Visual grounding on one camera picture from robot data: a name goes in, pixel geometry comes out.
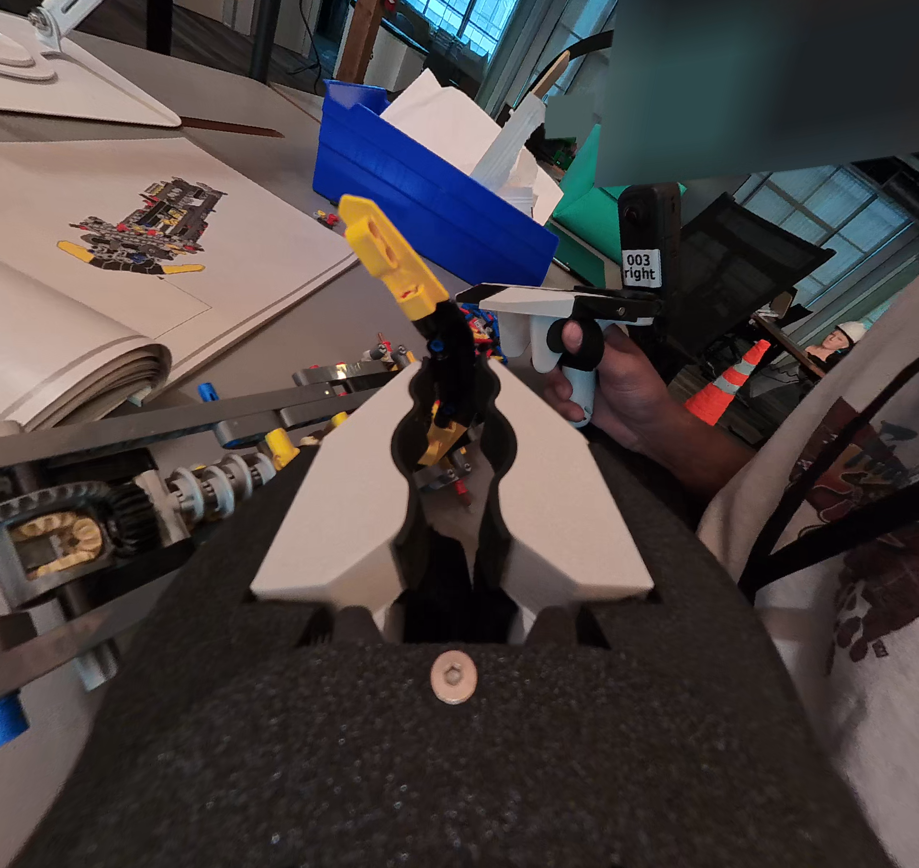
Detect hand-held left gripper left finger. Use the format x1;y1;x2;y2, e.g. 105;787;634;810
249;360;426;632

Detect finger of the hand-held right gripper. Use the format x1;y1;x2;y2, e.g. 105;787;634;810
478;287;581;365
455;281;577;305

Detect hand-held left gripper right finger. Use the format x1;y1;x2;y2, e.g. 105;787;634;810
480;357;656;631

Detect yellow lego panel piece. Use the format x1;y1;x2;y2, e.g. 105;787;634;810
336;193;453;323

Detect small yellow lego piece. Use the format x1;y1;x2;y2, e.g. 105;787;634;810
415;400;476;468

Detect lego car chassis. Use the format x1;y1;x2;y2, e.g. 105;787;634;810
0;335;481;748

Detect person's right forearm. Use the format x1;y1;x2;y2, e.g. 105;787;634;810
646;409;758;506

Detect person's right hand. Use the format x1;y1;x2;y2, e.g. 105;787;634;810
542;321;682;454

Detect teal plastic case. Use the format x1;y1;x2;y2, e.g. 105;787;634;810
544;122;688;267

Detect black office chair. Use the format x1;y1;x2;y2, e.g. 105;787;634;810
659;191;839;382

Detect blue plastic bin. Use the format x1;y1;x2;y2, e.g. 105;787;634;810
311;78;562;278

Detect translucent plastic tube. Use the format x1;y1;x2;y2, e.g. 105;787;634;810
469;95;548;181

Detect orange traffic cone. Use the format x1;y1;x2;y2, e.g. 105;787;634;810
682;338;774;429

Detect white paper sheets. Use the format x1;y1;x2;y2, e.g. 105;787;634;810
379;67;566;224

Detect mannequin with white helmet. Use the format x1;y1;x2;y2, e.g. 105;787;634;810
803;320;874;375

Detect person's white printed shirt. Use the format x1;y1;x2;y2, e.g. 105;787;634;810
695;294;919;868

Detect instruction booklet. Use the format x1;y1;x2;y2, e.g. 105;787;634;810
0;136;361;433

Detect black pole lamp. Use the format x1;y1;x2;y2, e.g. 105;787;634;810
246;0;293;84

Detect black lanyard strap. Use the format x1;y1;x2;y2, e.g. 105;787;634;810
738;371;919;603

